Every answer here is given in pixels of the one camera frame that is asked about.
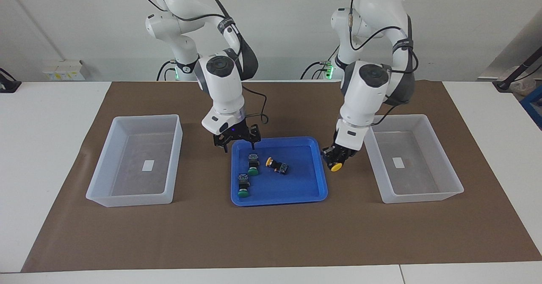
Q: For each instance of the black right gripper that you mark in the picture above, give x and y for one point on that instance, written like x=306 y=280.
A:
x=237 y=133

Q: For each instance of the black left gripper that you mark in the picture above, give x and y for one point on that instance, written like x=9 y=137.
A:
x=338 y=153

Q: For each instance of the yellow push button switch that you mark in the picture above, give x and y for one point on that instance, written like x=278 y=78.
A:
x=278 y=166
x=337 y=167

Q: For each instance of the green push button switch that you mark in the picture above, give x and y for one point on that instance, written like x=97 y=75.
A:
x=253 y=164
x=243 y=185

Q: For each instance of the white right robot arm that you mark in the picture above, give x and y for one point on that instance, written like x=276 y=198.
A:
x=220 y=89

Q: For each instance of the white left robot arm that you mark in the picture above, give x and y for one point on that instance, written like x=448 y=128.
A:
x=364 y=93

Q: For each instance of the blue plastic tray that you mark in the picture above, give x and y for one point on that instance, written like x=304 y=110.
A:
x=296 y=186

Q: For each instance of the small white label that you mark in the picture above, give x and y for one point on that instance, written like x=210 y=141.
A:
x=397 y=162
x=149 y=165

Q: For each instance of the translucent white plastic box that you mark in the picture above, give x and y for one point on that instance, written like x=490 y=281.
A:
x=417 y=178
x=127 y=178

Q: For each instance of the brown table mat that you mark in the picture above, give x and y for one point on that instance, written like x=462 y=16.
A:
x=271 y=241

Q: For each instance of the black stand pole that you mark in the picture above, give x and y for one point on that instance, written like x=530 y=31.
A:
x=501 y=85

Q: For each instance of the clear plastic bag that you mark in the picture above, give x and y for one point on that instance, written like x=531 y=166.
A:
x=524 y=86

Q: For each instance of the black clamp base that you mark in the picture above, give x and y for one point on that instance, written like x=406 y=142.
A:
x=9 y=85

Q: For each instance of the blue frame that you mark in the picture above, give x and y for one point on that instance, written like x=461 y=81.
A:
x=533 y=104

